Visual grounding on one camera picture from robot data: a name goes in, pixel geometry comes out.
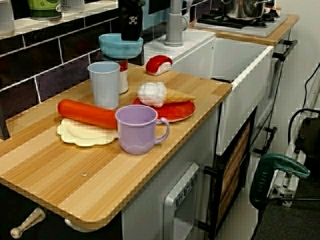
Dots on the stainless steel pot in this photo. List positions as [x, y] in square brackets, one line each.
[242, 10]

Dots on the white sink unit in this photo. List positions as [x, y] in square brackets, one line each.
[237, 87]

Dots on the pale blue plastic cup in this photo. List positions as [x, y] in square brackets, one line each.
[105, 87]

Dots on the green canister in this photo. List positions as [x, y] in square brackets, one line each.
[43, 12]

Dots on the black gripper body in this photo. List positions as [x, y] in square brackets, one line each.
[132, 1]

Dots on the white stove cabinet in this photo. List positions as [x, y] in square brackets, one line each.
[283, 87]

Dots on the orange utensil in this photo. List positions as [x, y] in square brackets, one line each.
[273, 8]

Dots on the orange toy sausage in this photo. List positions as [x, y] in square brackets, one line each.
[85, 113]

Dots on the grey stove plate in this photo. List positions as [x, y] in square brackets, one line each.
[250, 32]

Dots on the red toy sushi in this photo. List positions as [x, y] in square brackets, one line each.
[156, 63]

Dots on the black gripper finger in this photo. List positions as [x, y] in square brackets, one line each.
[131, 22]

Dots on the thin black rod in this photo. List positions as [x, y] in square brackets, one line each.
[300, 199]

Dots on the red round plate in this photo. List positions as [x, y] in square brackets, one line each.
[177, 111]

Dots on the wood pattern door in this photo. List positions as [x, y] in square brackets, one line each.
[235, 162]

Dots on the black box device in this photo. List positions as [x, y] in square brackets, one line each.
[310, 140]

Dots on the grey ice dispenser panel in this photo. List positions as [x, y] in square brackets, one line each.
[170, 200]

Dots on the grey toy faucet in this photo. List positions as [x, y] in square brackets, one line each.
[175, 30]

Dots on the cream scalloped plate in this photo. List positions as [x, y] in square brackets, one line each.
[82, 137]

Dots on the translucent white tub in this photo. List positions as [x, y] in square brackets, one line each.
[7, 20]

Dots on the purple plastic mug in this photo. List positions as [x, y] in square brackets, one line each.
[135, 135]

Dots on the tomato soup can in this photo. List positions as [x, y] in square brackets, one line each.
[124, 80]

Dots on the black burner grate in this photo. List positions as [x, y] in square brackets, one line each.
[225, 23]

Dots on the white kitchen cabinet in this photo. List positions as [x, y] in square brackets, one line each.
[150, 200]

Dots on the light blue bowl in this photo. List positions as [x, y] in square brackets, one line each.
[112, 48]

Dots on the toy ice cream cone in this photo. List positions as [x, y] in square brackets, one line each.
[152, 93]

